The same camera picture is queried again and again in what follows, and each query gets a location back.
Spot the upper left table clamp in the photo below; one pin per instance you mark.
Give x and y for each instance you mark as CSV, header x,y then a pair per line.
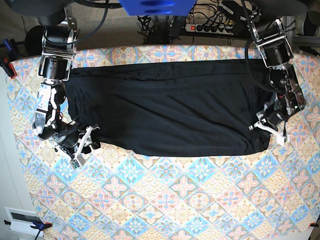
x,y
5,62

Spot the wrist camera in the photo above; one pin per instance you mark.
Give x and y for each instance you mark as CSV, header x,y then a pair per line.
x,y
77,162
281,139

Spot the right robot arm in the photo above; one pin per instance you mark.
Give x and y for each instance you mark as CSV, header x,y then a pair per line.
x,y
60,34

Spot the lower left table clamp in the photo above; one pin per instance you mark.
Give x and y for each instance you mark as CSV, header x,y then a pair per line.
x,y
37,225

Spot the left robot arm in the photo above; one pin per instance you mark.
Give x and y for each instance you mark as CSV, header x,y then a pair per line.
x,y
276,54

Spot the patterned tile tablecloth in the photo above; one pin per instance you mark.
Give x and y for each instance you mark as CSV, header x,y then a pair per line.
x,y
121,195

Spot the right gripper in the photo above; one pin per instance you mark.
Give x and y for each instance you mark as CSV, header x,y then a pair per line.
x,y
75,139

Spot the black round stool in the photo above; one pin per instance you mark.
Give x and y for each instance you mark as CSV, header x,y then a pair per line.
x,y
33,41

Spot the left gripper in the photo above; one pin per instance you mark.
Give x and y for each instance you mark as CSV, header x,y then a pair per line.
x,y
272,119

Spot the table clamp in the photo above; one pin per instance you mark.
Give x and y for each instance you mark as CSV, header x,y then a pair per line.
x,y
314,225
37,225
5,62

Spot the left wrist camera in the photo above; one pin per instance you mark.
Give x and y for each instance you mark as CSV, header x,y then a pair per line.
x,y
281,139

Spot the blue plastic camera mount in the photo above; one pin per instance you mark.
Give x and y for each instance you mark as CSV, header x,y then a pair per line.
x,y
157,7

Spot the white wall outlet box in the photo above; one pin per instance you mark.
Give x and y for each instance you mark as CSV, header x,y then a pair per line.
x,y
22,220

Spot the black long-sleeve t-shirt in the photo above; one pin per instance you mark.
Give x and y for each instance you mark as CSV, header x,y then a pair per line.
x,y
171,109

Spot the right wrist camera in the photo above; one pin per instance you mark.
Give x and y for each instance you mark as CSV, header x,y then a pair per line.
x,y
77,162

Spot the white power strip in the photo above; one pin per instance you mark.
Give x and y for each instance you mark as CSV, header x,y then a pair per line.
x,y
208,28

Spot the lower right table clamp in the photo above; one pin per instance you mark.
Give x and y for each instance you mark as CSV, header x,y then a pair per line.
x,y
314,225

